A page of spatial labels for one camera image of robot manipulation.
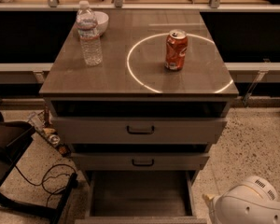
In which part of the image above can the grey drawer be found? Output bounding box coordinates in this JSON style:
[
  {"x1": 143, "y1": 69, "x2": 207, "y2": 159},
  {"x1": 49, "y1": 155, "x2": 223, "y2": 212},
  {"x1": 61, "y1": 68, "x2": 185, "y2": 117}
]
[
  {"x1": 71, "y1": 144, "x2": 209, "y2": 171},
  {"x1": 75, "y1": 171, "x2": 207, "y2": 224},
  {"x1": 50, "y1": 100, "x2": 228, "y2": 145}
]

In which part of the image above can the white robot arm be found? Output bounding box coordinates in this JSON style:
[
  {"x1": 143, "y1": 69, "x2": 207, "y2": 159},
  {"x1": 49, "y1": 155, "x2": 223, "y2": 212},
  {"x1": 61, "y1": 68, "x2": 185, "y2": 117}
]
[{"x1": 203, "y1": 175, "x2": 280, "y2": 224}]

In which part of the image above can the grey drawer cabinet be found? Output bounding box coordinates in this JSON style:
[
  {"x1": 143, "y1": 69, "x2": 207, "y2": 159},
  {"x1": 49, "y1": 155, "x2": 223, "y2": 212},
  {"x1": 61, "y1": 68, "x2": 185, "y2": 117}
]
[{"x1": 38, "y1": 8, "x2": 240, "y2": 185}]

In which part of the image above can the orange soda can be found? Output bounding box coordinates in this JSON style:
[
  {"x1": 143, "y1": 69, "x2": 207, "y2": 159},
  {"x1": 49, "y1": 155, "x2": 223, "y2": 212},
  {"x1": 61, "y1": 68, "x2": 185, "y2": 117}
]
[{"x1": 165, "y1": 29, "x2": 188, "y2": 71}]

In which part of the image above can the white bowl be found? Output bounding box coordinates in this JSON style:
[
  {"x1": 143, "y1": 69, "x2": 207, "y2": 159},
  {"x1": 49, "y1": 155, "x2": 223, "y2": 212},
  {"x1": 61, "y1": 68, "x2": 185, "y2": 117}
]
[{"x1": 94, "y1": 11, "x2": 109, "y2": 35}]

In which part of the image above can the clear plastic water bottle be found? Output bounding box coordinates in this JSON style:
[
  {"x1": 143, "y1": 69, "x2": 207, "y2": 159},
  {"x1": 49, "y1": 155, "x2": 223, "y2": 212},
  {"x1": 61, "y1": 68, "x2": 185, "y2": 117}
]
[{"x1": 76, "y1": 1, "x2": 103, "y2": 66}]

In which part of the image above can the power strip on floor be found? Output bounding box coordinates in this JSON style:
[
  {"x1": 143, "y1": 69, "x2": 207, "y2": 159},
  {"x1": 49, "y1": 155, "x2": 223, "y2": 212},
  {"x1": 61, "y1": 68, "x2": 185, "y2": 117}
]
[{"x1": 28, "y1": 110, "x2": 70, "y2": 157}]

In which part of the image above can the black chair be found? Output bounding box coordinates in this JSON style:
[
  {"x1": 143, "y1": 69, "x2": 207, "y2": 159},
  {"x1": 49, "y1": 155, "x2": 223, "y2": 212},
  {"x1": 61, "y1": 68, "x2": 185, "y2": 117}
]
[{"x1": 0, "y1": 112, "x2": 77, "y2": 224}]

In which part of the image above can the black cable on floor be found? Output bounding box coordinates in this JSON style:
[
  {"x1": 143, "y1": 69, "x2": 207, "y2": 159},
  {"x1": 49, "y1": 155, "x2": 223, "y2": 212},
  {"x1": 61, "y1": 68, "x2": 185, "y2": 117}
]
[{"x1": 14, "y1": 162, "x2": 77, "y2": 208}]

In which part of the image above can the metal shelf bracket right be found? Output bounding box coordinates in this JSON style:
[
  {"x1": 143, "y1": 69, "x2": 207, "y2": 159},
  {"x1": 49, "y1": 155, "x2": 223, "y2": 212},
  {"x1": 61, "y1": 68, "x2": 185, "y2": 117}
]
[{"x1": 241, "y1": 59, "x2": 271, "y2": 107}]

